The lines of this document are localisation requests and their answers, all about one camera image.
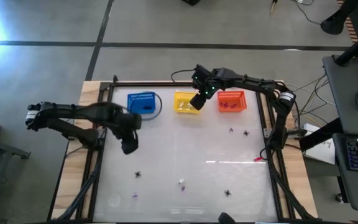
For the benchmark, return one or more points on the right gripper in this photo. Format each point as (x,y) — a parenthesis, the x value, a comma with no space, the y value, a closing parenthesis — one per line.
(205,81)

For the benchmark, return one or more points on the black toy spider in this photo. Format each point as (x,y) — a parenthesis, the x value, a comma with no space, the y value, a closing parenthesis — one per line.
(246,132)
(137,174)
(227,193)

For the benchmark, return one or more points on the blue plastic basket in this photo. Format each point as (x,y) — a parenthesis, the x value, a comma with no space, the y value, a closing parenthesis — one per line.
(141,101)

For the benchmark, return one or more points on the black object on floor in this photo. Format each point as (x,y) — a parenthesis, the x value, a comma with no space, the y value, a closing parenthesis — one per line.
(191,2)

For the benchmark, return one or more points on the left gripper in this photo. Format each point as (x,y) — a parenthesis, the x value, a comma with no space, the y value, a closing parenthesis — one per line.
(127,124)

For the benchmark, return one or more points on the black desk leg bar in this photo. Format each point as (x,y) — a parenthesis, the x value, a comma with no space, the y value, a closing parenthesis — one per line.
(314,138)

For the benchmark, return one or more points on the black frame clamp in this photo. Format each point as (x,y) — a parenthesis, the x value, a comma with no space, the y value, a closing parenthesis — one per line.
(115,78)

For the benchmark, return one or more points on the yellow plastic basket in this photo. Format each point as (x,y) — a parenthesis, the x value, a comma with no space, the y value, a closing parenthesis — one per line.
(179,96)

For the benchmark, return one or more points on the dark rounded object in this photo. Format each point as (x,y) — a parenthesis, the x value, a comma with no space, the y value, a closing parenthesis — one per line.
(225,218)

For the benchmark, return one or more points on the small red tag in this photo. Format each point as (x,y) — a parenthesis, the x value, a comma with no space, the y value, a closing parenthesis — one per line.
(258,159)

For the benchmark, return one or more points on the orange plastic basket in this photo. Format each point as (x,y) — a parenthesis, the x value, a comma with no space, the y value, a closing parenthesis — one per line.
(232,98)

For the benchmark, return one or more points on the white box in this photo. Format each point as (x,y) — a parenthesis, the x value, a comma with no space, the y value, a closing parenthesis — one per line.
(322,151)

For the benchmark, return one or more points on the black stand foot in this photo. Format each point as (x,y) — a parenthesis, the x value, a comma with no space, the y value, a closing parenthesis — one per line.
(334,23)

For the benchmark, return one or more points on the red white striped mat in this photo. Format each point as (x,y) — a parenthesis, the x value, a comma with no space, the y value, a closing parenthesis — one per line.
(350,28)

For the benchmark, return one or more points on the desk caster wheel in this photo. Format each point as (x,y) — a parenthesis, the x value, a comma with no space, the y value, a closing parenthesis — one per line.
(339,198)

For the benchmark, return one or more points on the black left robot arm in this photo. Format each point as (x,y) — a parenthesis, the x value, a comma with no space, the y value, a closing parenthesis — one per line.
(73,112)

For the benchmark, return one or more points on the grey side table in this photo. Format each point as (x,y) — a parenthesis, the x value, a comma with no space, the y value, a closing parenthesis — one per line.
(2,148)

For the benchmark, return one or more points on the grey desk with monitor base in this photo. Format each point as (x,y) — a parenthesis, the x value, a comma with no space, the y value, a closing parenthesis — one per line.
(343,93)

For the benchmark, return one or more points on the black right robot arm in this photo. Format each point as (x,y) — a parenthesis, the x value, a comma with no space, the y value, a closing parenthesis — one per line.
(253,84)

